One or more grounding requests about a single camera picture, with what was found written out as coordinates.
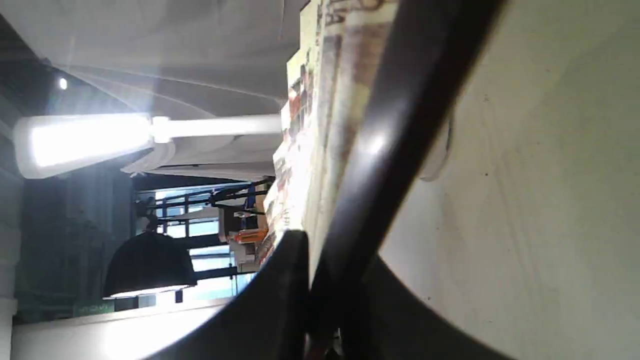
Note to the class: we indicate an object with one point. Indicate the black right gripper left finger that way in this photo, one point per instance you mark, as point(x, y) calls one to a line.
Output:
point(266, 321)

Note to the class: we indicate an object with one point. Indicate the black dome object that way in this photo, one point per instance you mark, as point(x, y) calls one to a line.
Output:
point(147, 264)

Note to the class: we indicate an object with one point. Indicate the white desk lamp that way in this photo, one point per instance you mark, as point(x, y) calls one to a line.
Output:
point(236, 147)

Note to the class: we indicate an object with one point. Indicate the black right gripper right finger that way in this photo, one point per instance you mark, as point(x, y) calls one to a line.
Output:
point(385, 321)

